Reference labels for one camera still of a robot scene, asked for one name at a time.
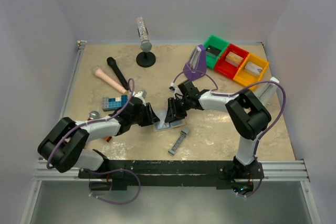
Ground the black microphone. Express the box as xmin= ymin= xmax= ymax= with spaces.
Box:
xmin=107 ymin=57 xmax=129 ymax=90

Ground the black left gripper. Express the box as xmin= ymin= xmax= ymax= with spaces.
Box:
xmin=130 ymin=102 xmax=160 ymax=127

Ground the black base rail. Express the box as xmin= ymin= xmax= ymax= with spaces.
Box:
xmin=79 ymin=160 xmax=264 ymax=191

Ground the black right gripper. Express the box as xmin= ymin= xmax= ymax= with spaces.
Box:
xmin=165 ymin=96 xmax=192 ymax=123

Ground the white grey metronome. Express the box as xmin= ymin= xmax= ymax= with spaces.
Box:
xmin=253 ymin=82 xmax=278 ymax=106

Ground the red glitter microphone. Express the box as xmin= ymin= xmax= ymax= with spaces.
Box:
xmin=88 ymin=111 xmax=100 ymax=121

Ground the blue and orange block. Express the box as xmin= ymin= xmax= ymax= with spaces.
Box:
xmin=103 ymin=136 xmax=113 ymax=143

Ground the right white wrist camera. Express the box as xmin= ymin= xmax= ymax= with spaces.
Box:
xmin=169 ymin=82 xmax=183 ymax=100

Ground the white card in yellow bin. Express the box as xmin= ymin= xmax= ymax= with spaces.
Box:
xmin=244 ymin=61 xmax=263 ymax=77

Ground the aluminium frame rail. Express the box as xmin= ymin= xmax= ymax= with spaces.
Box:
xmin=37 ymin=40 xmax=87 ymax=171

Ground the green bin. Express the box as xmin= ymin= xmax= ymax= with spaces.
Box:
xmin=203 ymin=35 xmax=229 ymax=69

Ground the tan card in red bin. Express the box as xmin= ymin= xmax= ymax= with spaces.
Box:
xmin=225 ymin=52 xmax=243 ymax=67

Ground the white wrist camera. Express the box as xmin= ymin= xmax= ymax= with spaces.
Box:
xmin=132 ymin=90 xmax=147 ymax=102
xmin=169 ymin=82 xmax=183 ymax=100

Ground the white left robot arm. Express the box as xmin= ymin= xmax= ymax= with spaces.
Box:
xmin=37 ymin=97 xmax=160 ymax=173

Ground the grey truss piece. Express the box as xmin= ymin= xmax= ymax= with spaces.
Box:
xmin=168 ymin=127 xmax=190 ymax=155

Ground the pink microphone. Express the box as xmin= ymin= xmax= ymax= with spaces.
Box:
xmin=91 ymin=67 xmax=127 ymax=94

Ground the glitter microphone on stand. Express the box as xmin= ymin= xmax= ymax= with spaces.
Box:
xmin=136 ymin=17 xmax=152 ymax=52

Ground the red bin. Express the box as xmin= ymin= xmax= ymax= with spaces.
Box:
xmin=214 ymin=44 xmax=249 ymax=79

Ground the beige card holder wallet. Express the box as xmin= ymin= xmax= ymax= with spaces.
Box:
xmin=153 ymin=110 xmax=186 ymax=132

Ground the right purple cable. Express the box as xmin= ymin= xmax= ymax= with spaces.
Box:
xmin=172 ymin=70 xmax=287 ymax=198

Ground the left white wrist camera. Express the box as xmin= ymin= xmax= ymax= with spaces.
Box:
xmin=132 ymin=90 xmax=147 ymax=102

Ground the black round microphone stand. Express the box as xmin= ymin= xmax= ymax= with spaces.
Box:
xmin=136 ymin=52 xmax=156 ymax=68

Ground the purple metronome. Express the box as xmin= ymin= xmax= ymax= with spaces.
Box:
xmin=183 ymin=45 xmax=207 ymax=81

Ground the yellow bin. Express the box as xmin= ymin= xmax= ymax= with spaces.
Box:
xmin=233 ymin=53 xmax=269 ymax=87

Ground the black card in green bin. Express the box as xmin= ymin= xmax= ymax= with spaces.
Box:
xmin=206 ymin=46 xmax=221 ymax=59

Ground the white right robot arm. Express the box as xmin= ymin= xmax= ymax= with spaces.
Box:
xmin=165 ymin=80 xmax=271 ymax=178

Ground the light blue toy brick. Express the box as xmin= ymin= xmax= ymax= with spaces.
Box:
xmin=108 ymin=94 xmax=128 ymax=111

